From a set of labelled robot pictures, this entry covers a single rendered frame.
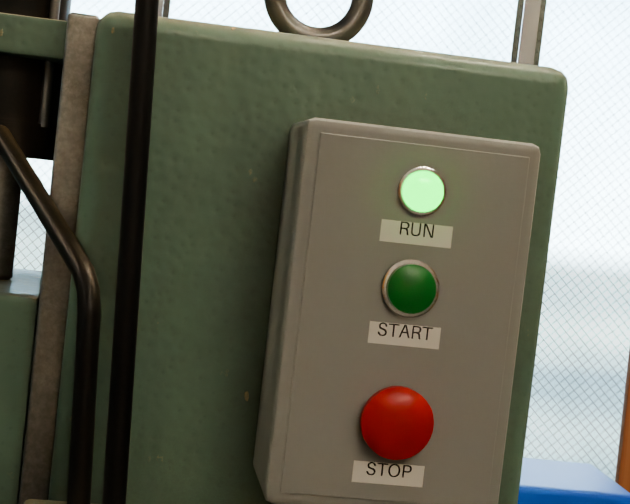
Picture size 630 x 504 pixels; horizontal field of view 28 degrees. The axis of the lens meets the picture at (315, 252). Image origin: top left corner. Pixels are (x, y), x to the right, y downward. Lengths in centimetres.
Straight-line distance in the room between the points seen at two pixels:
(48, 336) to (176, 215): 9
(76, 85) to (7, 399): 15
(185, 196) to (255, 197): 3
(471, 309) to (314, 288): 7
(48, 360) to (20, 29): 16
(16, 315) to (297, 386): 16
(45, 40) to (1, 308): 13
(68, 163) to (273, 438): 17
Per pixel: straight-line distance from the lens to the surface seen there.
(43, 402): 61
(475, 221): 52
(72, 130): 60
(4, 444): 62
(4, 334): 61
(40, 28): 64
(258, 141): 57
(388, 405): 51
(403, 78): 58
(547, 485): 140
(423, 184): 51
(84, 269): 55
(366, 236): 51
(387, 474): 53
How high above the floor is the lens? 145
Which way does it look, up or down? 3 degrees down
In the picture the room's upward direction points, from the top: 6 degrees clockwise
